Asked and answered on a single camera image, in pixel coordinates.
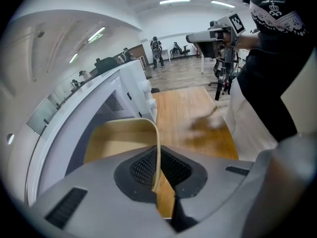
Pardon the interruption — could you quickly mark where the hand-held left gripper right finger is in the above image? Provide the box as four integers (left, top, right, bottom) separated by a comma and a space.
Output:
160, 145, 257, 233

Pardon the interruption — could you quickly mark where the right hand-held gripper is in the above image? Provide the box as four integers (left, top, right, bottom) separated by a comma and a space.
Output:
185, 11, 246, 60

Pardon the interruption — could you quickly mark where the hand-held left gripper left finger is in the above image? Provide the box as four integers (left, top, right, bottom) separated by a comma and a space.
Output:
32, 146, 179, 238

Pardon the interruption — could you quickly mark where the beige rectangular tray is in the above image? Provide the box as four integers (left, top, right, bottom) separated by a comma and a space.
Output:
83, 118, 163, 193

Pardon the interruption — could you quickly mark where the white microwave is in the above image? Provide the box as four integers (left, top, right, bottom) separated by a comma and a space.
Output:
24, 59, 159, 207

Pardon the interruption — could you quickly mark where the person's right forearm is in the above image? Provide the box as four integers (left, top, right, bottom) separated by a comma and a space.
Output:
235, 32, 260, 50

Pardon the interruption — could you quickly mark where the person's right hand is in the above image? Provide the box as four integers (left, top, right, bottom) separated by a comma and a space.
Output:
215, 32, 233, 58

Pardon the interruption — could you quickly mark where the black cluttered office chair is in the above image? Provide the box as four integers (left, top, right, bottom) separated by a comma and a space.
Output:
209, 56, 240, 101

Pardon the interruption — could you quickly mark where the wooden table with white legs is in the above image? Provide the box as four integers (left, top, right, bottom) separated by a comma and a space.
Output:
151, 87, 240, 219

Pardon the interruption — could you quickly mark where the person's black patterned shirt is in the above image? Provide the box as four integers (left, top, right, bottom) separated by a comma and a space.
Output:
237, 0, 313, 143

